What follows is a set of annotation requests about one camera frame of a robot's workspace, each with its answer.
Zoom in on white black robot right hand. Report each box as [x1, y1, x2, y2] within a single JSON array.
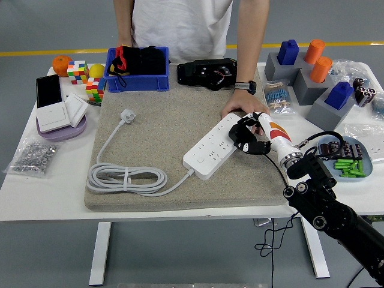
[[235, 111, 296, 161]]

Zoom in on light blue plate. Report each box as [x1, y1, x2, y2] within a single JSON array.
[[317, 135, 374, 183]]

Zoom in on white power strip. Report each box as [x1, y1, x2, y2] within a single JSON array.
[[182, 113, 245, 181]]

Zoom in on bundle of dark capacitors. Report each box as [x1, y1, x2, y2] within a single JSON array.
[[352, 77, 377, 108]]

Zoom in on grey block holder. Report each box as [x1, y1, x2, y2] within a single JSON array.
[[292, 67, 334, 106], [264, 52, 307, 82], [305, 89, 357, 135]]

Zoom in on bag of resistors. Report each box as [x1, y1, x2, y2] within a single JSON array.
[[262, 78, 296, 116]]

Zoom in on multicolour puzzle cube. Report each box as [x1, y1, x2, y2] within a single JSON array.
[[67, 60, 90, 85], [85, 77, 107, 103]]

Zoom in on grey-brown mat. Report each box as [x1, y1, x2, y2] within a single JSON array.
[[83, 62, 291, 212]]

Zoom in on bag of metal nuts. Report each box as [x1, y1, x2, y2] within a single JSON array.
[[2, 137, 62, 178]]

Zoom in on person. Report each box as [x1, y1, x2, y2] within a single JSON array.
[[131, 0, 233, 64]]

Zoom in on white power strip cable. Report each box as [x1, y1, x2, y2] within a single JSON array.
[[86, 108, 195, 197]]

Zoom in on row of dark capacitors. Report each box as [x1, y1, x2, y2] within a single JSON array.
[[319, 139, 364, 161]]

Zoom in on clear bag of parts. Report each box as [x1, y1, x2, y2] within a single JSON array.
[[329, 58, 374, 91]]

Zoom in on black smartphone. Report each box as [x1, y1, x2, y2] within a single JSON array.
[[35, 74, 63, 109]]

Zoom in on orange fruit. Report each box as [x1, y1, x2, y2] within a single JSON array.
[[52, 55, 74, 77]]

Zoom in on black plug cord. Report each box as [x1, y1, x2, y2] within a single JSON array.
[[254, 153, 300, 288]]

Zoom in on black grey wristwatch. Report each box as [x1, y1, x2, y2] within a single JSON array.
[[233, 80, 257, 95]]

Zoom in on blue plastic bin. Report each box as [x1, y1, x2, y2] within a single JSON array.
[[104, 46, 170, 93]]

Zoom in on small white wall switch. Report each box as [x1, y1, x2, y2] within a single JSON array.
[[64, 92, 90, 128]]

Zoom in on large white wall switch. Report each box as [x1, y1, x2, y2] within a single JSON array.
[[36, 101, 70, 133]]

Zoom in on yellow lemon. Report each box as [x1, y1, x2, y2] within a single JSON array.
[[89, 64, 106, 79]]

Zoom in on white table leg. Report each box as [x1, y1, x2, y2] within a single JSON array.
[[301, 217, 331, 279], [88, 221, 112, 286]]

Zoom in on person's left hand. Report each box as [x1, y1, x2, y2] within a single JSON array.
[[221, 89, 271, 136]]

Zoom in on purple tray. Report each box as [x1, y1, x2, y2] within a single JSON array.
[[36, 113, 88, 142]]

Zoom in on bag of blue parts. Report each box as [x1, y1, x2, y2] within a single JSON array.
[[371, 89, 384, 121]]

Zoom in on blue block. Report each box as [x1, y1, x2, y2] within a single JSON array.
[[277, 39, 300, 65], [324, 81, 355, 111]]

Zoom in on pile of green batteries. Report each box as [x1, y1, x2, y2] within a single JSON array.
[[333, 158, 367, 178]]

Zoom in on orange cylinder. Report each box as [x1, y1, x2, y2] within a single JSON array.
[[304, 39, 326, 65], [309, 56, 333, 83]]

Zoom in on black mechanical device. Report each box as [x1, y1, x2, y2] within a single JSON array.
[[176, 58, 238, 91]]

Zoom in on black plug adapter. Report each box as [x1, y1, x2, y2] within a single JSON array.
[[228, 118, 259, 151]]

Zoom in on black red cloth bag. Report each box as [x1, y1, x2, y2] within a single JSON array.
[[107, 44, 167, 88]]

